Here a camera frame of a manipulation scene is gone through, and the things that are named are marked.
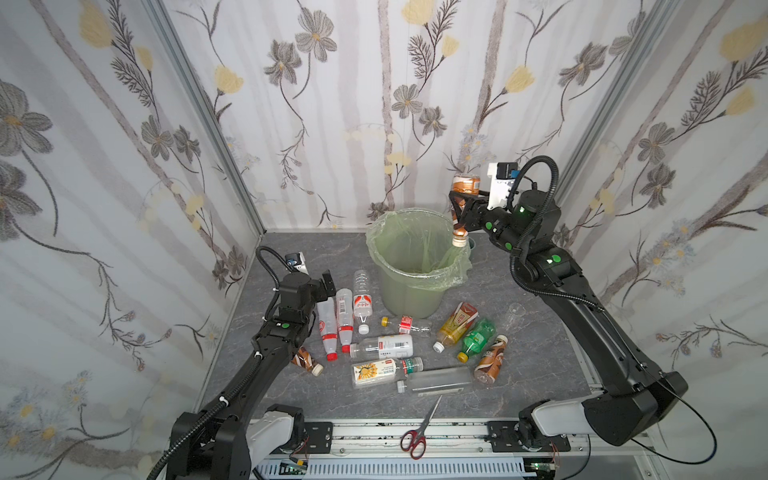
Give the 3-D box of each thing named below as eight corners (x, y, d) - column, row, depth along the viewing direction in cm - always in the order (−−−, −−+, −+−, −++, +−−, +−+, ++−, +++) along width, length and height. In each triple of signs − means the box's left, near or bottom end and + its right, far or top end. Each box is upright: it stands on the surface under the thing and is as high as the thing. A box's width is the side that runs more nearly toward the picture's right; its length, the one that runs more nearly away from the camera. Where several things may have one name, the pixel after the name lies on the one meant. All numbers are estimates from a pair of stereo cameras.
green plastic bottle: (464, 366, 86) (467, 362, 83) (450, 352, 89) (452, 346, 86) (498, 334, 93) (502, 328, 90) (483, 321, 96) (486, 315, 92)
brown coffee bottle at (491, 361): (472, 376, 85) (476, 370, 82) (492, 333, 94) (497, 327, 90) (489, 387, 84) (494, 382, 80) (509, 342, 92) (514, 336, 88)
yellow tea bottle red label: (426, 344, 92) (428, 336, 87) (460, 309, 100) (464, 299, 95) (441, 358, 89) (445, 350, 84) (475, 321, 97) (480, 311, 92)
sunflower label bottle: (353, 390, 83) (351, 383, 78) (352, 371, 87) (350, 363, 82) (422, 380, 85) (425, 372, 80) (419, 362, 89) (421, 353, 83)
